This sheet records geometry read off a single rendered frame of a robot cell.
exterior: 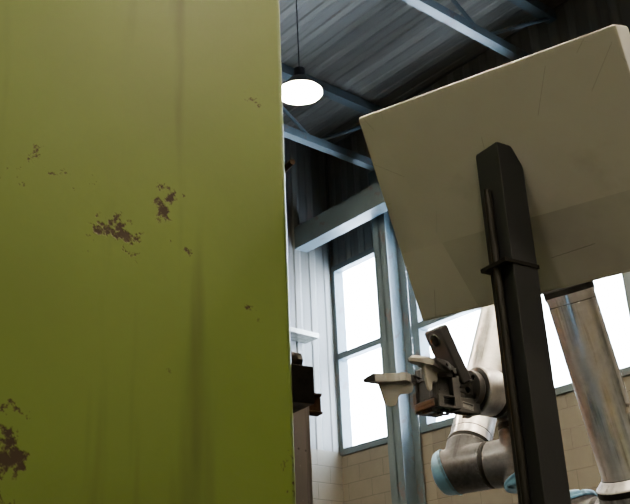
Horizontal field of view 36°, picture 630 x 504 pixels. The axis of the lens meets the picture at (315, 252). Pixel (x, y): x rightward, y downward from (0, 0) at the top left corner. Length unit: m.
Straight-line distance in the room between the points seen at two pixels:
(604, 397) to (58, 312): 1.51
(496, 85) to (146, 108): 0.42
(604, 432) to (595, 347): 0.19
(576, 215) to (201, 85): 0.47
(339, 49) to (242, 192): 10.48
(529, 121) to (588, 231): 0.15
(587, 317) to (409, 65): 9.85
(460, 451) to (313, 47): 9.82
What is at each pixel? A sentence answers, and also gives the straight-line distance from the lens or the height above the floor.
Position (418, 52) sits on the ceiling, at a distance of 11.78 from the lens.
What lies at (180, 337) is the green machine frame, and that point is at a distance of 1.03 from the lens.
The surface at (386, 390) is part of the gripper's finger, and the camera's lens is 1.81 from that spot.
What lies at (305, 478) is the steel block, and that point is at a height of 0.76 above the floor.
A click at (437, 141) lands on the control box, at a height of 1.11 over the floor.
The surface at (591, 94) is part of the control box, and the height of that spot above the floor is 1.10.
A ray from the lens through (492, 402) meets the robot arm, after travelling 1.84.
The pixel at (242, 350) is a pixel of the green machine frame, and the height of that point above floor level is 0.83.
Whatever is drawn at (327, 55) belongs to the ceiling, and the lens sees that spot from 11.69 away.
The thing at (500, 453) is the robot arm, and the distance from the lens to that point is 1.89.
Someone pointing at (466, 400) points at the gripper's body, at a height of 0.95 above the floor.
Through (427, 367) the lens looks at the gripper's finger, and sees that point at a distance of 1.72.
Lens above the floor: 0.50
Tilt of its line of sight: 24 degrees up
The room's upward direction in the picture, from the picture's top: 3 degrees counter-clockwise
